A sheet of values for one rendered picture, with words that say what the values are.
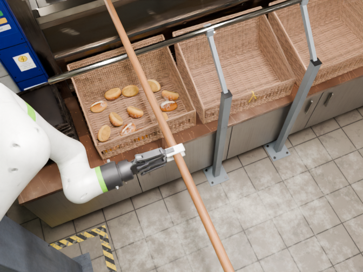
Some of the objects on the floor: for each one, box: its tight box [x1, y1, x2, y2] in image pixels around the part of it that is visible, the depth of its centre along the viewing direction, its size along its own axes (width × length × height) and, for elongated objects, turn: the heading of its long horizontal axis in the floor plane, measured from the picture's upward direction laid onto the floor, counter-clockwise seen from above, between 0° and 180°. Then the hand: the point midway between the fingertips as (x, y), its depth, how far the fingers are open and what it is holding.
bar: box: [48, 0, 322, 187], centre depth 204 cm, size 31×127×118 cm, turn 113°
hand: (174, 152), depth 130 cm, fingers closed on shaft, 3 cm apart
